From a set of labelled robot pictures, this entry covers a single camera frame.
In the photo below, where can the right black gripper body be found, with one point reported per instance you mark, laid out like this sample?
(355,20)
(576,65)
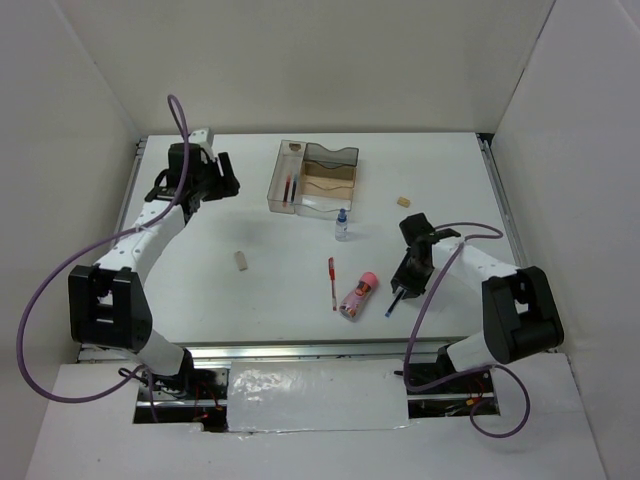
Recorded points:
(410,275)

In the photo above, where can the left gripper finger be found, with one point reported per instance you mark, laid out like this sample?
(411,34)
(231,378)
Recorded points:
(224,187)
(225,167)

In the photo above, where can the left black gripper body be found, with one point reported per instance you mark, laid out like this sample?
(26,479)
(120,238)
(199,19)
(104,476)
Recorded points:
(208,178)

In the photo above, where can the small tan eraser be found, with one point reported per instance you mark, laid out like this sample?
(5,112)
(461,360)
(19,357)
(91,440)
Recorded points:
(404,201)

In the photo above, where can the red pen clear cap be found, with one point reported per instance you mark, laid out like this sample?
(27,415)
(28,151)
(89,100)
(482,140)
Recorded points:
(285,199)

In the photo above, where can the dark blue pen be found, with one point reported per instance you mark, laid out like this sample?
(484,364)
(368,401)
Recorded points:
(391,308)

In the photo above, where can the small blue capped bottle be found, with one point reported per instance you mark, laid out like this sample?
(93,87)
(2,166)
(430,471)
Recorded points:
(341,225)

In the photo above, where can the white eraser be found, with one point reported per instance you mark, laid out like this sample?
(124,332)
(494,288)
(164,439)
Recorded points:
(241,261)

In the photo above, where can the red gel pen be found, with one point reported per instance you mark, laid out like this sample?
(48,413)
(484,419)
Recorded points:
(332,277)

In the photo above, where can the pink capped crayon bottle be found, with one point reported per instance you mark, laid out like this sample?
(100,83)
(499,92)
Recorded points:
(355,300)

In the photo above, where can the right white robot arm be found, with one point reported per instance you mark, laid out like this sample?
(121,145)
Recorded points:
(476,269)

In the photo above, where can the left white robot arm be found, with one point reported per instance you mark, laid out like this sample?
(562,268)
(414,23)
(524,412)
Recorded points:
(108,305)

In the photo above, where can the clear plastic desk organizer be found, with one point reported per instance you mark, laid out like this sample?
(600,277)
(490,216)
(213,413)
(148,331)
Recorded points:
(326,183)

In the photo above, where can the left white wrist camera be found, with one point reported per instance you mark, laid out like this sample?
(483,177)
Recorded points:
(203,137)

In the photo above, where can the aluminium frame rail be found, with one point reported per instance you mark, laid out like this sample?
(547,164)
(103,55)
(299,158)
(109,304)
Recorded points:
(515,240)

